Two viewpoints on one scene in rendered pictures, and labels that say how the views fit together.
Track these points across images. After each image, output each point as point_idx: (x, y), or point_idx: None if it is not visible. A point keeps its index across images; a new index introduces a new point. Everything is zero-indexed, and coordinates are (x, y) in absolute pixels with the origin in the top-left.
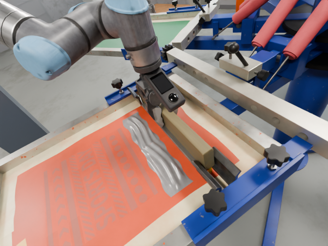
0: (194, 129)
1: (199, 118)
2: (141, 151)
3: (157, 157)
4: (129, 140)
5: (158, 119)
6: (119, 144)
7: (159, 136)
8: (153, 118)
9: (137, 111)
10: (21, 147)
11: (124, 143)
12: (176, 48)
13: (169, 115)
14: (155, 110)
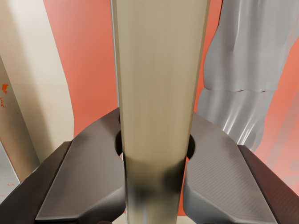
0: (83, 41)
1: (42, 70)
2: (276, 87)
3: (269, 18)
4: (268, 146)
5: (213, 137)
6: (295, 153)
7: (195, 99)
8: (254, 154)
9: (182, 206)
10: None
11: (285, 146)
12: None
13: (170, 105)
14: (237, 199)
